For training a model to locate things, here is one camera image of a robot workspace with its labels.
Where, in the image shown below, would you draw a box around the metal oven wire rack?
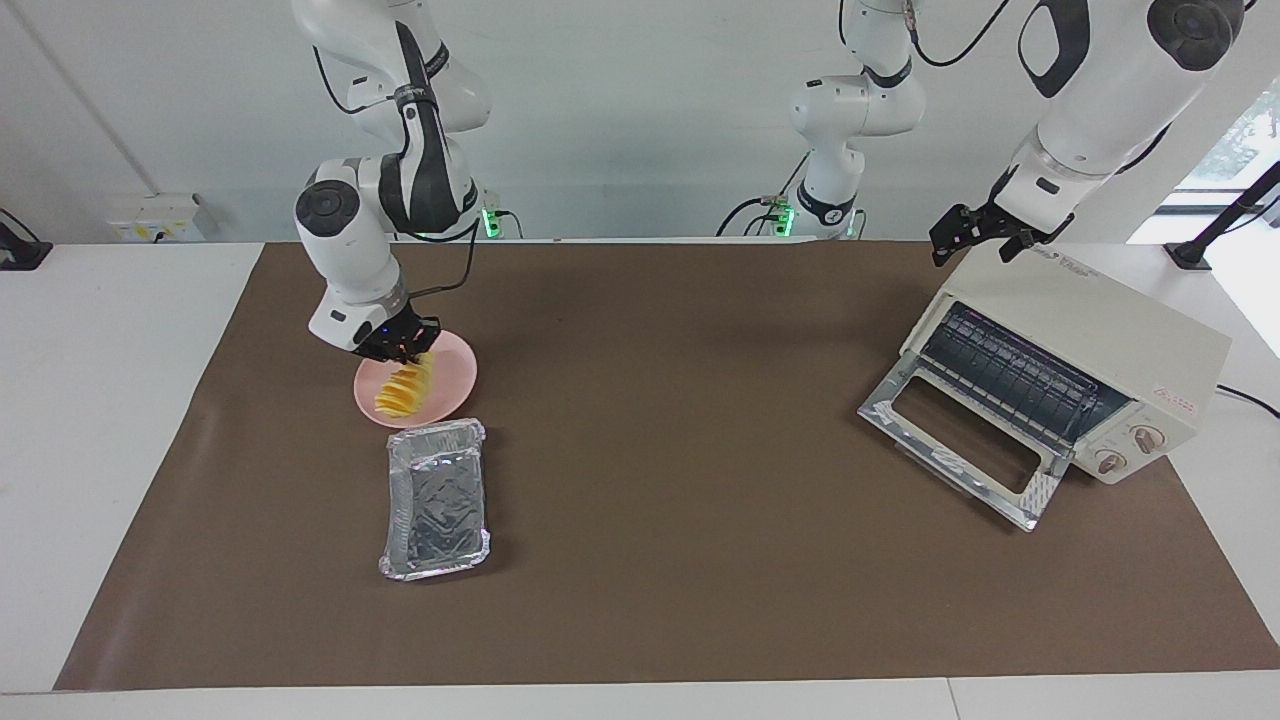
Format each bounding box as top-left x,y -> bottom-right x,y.
920,303 -> 1111,441

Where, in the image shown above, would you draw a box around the black oven power cord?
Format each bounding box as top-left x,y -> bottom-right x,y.
1215,385 -> 1280,419

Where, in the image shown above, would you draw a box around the black desk mount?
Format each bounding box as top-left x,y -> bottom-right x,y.
0,208 -> 53,271

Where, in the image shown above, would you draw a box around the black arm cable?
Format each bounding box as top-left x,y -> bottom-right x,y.
400,215 -> 479,301
900,0 -> 1011,69

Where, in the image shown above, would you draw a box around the pink round plate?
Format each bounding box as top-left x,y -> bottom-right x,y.
354,330 -> 479,430

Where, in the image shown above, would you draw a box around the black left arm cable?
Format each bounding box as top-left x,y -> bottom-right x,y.
900,0 -> 1011,69

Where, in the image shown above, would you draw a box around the white toaster oven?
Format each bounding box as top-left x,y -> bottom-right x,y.
858,243 -> 1233,533

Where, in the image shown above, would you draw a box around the black left base cables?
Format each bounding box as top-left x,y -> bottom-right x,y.
715,150 -> 811,238

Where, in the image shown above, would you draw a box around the brown table mat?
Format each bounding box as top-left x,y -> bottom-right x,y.
53,240 -> 1280,693

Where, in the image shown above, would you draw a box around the black clamp stand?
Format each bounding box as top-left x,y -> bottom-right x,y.
1165,160 -> 1280,271

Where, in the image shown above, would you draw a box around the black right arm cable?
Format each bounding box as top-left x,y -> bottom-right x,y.
400,215 -> 479,301

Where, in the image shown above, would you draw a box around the white wall socket box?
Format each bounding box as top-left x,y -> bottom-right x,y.
105,193 -> 206,243

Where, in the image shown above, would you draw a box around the aluminium foil tray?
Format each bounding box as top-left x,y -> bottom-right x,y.
378,418 -> 492,583

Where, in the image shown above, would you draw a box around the glass oven door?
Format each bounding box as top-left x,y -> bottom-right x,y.
858,355 -> 1073,533

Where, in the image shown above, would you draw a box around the sliced yellow bread loaf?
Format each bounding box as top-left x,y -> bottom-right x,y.
374,352 -> 437,421

